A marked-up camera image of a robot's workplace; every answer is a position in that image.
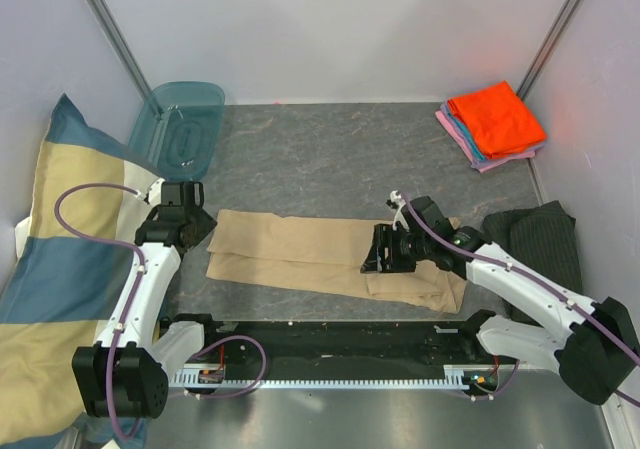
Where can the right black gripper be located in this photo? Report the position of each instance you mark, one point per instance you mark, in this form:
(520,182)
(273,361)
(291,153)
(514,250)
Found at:
(374,260)

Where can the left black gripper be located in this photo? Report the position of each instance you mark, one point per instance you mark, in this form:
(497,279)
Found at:
(206,224)

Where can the beige t shirt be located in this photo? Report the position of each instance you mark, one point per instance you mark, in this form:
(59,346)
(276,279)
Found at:
(320,255)

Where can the blue plastic bin lid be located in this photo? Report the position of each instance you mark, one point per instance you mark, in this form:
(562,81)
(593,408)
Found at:
(177,128)

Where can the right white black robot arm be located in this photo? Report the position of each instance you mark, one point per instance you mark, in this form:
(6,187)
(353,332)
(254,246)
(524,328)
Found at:
(592,346)

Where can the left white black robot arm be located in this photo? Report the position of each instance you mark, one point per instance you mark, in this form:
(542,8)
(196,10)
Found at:
(127,370)

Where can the blue beige striped pillow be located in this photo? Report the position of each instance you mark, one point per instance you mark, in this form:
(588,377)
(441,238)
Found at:
(70,274)

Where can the pink folded t shirt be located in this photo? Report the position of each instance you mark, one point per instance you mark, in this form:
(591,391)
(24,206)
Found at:
(481,166)

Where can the dark striped folded garment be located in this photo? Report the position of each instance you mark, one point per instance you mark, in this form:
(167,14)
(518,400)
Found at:
(543,238)

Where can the orange folded t shirt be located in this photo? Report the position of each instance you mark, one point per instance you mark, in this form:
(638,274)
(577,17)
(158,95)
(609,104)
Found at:
(497,121)

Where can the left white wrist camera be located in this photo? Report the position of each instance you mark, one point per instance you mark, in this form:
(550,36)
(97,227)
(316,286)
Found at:
(152,196)

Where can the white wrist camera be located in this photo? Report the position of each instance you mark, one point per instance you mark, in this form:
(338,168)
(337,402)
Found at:
(396,203)
(152,196)

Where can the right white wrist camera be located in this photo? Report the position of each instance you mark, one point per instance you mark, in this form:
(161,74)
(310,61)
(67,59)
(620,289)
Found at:
(396,203)

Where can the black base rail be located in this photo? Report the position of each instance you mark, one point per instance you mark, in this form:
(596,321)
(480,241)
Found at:
(359,349)

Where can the white slotted cable duct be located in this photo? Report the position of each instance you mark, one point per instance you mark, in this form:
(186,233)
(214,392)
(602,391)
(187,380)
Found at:
(193,377)

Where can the left aluminium frame post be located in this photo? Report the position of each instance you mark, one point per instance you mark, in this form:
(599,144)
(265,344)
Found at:
(118,42)

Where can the aluminium frame post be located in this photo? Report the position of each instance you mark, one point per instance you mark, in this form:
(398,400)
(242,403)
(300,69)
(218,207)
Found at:
(560,24)
(118,42)

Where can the right aluminium frame post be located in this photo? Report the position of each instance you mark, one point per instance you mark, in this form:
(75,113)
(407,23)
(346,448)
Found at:
(560,24)

